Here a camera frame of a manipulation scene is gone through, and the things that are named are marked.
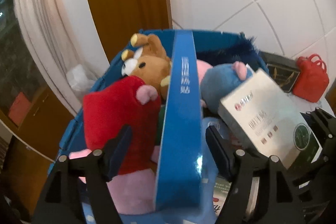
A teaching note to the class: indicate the red plush heart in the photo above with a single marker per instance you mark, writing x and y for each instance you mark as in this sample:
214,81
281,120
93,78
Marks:
129,101

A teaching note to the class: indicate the blue plastic storage crate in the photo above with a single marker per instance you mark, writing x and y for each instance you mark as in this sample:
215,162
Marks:
74,140

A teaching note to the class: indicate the blue mouse plush toy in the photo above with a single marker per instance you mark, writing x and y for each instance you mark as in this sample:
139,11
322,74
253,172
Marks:
218,81

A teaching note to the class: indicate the white plastic bag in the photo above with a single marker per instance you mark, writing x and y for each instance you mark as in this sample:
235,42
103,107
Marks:
81,80

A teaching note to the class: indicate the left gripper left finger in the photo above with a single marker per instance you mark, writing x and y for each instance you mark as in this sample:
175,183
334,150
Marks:
60,199

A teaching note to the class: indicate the pink pig plush toy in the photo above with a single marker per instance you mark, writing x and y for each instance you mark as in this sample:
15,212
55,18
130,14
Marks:
133,193

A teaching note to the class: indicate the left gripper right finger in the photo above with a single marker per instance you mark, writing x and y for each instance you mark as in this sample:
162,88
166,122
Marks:
261,190

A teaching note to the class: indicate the brown teddy bear plush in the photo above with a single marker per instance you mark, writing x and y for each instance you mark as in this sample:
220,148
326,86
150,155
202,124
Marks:
149,62

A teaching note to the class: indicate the red and teal packet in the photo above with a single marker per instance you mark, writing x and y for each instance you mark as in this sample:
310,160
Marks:
219,190

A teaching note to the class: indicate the red handbag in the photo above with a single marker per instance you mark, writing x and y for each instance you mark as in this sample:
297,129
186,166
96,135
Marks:
313,78

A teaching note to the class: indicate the white and green medicine box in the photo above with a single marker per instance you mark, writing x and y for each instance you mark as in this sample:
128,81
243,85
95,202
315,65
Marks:
265,119

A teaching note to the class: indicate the black box with gold emblem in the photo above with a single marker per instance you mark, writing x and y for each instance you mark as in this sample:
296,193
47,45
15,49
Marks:
283,71

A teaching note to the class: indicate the blue plastic boomerang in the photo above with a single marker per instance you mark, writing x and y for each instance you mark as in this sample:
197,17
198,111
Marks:
179,174

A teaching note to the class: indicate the dark blue feather duster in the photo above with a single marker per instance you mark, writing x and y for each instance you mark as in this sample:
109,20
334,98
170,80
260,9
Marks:
243,51

